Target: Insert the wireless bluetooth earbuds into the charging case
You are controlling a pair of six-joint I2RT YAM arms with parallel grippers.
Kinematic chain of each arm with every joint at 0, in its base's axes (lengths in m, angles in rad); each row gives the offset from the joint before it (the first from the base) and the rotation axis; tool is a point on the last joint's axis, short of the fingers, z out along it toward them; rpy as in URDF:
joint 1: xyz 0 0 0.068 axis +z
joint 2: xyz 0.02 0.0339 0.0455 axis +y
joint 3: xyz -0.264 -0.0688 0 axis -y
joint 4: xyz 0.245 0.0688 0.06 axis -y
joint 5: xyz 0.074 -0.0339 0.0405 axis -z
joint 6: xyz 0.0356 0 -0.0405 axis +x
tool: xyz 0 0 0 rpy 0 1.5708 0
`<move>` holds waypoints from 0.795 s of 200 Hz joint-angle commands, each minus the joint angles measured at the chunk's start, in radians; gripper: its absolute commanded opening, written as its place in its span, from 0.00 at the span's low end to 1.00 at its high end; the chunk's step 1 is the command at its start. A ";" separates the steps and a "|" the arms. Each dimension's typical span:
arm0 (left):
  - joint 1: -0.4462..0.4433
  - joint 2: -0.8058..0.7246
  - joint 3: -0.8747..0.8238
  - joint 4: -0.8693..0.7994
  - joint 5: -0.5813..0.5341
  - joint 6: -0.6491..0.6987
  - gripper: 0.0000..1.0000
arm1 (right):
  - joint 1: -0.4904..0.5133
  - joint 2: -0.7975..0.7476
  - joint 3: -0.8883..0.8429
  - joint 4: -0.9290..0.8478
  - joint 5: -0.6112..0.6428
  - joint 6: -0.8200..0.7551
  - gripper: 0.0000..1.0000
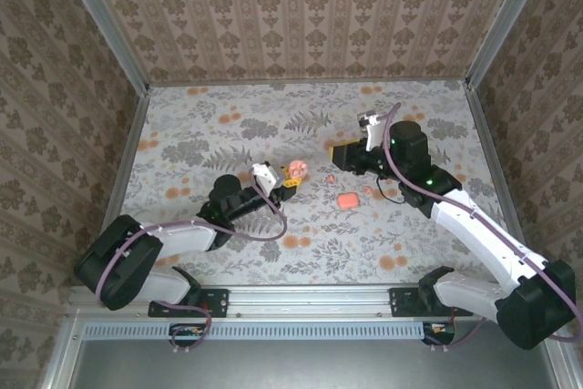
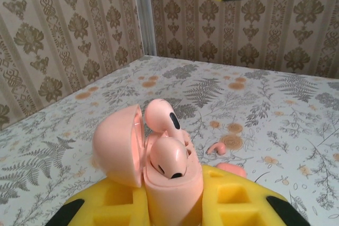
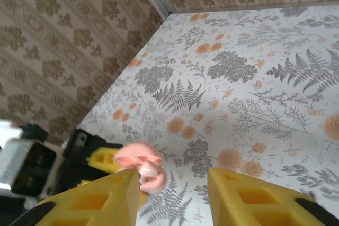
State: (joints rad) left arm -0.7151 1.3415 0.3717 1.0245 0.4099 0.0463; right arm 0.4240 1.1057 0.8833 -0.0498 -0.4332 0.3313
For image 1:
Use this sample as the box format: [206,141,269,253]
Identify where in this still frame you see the pink earbud charging case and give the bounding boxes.
[287,159,310,179]

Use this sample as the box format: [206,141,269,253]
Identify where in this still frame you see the black connector board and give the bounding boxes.
[169,322,206,347]
[423,321,456,345]

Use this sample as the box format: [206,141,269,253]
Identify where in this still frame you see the grey metal sheet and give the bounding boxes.
[70,319,564,389]

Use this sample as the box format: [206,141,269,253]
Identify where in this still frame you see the aluminium table edge rail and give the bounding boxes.
[97,86,151,230]
[463,83,541,256]
[148,78,470,88]

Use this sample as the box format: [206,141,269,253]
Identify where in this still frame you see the aluminium base extrusion rail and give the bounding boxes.
[67,284,475,321]

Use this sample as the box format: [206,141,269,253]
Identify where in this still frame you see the white slotted cable duct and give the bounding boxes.
[84,321,427,342]

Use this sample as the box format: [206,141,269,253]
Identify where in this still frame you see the aluminium frame post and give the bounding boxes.
[50,0,151,94]
[464,0,556,89]

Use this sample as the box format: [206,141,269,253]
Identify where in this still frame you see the aluminium frame bar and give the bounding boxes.
[544,338,583,389]
[38,311,86,389]

